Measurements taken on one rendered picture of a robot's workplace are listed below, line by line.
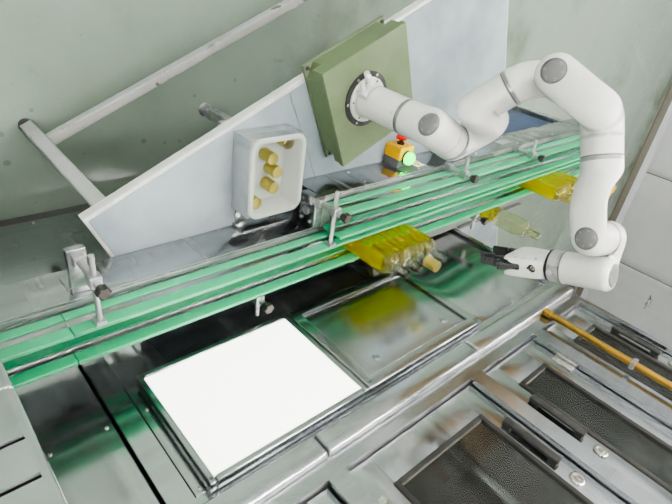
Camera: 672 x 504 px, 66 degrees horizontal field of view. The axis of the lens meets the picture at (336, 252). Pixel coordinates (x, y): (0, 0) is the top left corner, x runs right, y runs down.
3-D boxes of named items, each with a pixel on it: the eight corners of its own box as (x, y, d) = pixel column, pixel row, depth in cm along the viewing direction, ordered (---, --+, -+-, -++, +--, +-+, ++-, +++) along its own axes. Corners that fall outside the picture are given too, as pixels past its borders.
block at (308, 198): (296, 219, 153) (311, 229, 149) (299, 190, 149) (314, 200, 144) (305, 216, 156) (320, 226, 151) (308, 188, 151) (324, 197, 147)
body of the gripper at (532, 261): (546, 288, 116) (501, 279, 124) (567, 275, 122) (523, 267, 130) (546, 256, 114) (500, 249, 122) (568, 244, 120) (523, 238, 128)
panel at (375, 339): (135, 385, 119) (210, 494, 99) (134, 376, 118) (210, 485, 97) (396, 273, 175) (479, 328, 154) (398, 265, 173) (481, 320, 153)
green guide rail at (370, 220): (322, 228, 152) (340, 240, 148) (323, 225, 152) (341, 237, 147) (586, 146, 260) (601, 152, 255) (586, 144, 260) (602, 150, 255)
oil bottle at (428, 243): (376, 231, 172) (424, 261, 160) (379, 216, 170) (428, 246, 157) (387, 227, 176) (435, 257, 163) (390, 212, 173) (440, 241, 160)
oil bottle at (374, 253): (338, 244, 162) (386, 277, 149) (340, 228, 159) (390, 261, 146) (351, 239, 165) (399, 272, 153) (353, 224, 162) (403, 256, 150)
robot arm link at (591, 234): (589, 161, 116) (590, 254, 117) (563, 155, 107) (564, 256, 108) (630, 156, 110) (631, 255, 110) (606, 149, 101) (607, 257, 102)
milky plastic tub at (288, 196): (231, 208, 143) (249, 221, 138) (233, 130, 131) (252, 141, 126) (282, 196, 154) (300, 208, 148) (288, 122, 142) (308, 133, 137)
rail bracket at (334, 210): (310, 235, 150) (338, 255, 143) (316, 182, 142) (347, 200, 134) (318, 232, 152) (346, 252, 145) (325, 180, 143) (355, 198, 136)
